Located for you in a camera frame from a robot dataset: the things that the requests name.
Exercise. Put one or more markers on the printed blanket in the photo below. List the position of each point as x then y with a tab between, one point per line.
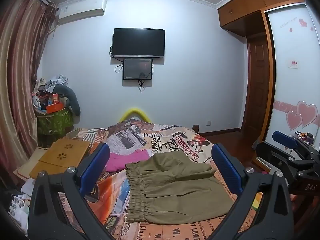
162	140

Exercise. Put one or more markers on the wooden lap desk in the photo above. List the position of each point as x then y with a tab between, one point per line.
60	158

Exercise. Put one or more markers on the pink cloth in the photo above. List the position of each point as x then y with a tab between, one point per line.
125	161

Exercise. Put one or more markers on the pile of papers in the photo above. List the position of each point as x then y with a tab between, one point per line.
20	205

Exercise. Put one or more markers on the white air conditioner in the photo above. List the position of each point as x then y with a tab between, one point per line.
82	8

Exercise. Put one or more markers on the white sliding door with hearts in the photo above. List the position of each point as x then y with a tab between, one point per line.
295	85

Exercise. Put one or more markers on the wall socket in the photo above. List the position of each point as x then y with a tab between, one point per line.
208	123

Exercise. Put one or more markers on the pile of clothes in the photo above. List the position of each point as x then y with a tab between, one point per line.
53	81

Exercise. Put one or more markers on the wooden door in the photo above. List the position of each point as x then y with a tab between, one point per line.
258	85

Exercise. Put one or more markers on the dark wooden bed post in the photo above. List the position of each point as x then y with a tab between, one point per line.
195	128

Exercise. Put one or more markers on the red box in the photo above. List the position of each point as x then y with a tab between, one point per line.
55	98

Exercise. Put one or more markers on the wooden overhead wardrobe cabinet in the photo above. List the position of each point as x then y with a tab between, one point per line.
250	10

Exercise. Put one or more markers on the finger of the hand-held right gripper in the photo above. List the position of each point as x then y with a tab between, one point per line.
283	138
275	157

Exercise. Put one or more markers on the yellow foam tube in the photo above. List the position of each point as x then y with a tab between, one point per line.
133	111

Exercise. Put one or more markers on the black wall television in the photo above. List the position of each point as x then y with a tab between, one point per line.
138	42

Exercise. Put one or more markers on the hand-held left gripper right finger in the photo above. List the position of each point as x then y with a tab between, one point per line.
226	166

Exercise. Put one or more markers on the pile of small trinkets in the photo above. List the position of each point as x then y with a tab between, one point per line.
305	137

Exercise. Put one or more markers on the striped pink curtain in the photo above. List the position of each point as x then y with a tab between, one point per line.
20	80

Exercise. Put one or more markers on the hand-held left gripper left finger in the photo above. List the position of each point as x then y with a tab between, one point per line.
96	165

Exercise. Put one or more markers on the orange box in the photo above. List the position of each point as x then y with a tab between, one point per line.
55	108

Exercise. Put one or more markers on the olive green pants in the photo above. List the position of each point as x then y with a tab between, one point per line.
175	190

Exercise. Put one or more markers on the small black wall monitor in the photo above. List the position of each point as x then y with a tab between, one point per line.
137	68

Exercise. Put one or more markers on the yellow orange bed sheet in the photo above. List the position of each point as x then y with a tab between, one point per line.
257	201

